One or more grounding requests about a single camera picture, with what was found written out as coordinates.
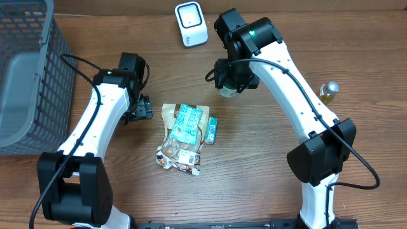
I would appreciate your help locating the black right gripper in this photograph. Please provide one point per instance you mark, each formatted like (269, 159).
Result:
(235, 84)

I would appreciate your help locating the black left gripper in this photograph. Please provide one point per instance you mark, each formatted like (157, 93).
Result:
(145, 110)

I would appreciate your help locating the green lid white jar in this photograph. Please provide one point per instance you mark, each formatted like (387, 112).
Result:
(228, 91)

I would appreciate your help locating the teal white snack packet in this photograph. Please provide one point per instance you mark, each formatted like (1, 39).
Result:
(186, 125)

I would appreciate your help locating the brown white snack packet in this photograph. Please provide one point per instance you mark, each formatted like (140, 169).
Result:
(173, 153)

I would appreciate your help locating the teal white tissue pack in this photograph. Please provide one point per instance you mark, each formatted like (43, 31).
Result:
(211, 130)

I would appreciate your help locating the yellow juice bottle silver cap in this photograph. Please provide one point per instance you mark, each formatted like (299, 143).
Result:
(328, 91)

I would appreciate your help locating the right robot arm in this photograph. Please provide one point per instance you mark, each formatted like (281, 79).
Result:
(257, 54)

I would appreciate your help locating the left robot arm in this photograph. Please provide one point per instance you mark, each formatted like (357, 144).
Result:
(73, 182)

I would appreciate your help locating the white barcode scanner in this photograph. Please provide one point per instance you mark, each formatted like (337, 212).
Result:
(192, 24)

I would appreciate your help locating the grey plastic mesh basket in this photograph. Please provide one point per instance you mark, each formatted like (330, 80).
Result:
(36, 86)

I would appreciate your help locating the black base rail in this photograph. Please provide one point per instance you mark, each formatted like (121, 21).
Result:
(219, 225)

